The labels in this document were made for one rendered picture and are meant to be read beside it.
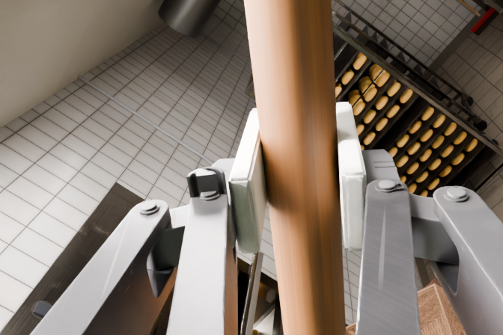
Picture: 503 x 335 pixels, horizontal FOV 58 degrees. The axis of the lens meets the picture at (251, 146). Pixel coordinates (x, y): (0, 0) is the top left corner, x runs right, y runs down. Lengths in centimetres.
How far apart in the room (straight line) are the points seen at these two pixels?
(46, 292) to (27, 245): 19
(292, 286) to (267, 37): 11
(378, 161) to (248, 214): 5
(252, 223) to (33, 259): 156
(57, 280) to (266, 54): 156
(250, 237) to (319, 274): 5
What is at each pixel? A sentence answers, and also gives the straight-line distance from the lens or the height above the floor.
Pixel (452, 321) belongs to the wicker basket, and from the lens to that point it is 207.
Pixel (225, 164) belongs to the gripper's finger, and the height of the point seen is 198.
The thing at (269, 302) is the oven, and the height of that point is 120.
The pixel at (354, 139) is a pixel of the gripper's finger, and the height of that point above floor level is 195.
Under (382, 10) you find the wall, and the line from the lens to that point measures 522.
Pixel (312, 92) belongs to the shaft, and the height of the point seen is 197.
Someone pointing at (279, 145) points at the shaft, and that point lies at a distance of 17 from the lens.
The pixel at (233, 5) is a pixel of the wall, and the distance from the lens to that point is 522.
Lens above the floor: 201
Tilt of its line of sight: 9 degrees down
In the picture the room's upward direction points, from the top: 56 degrees counter-clockwise
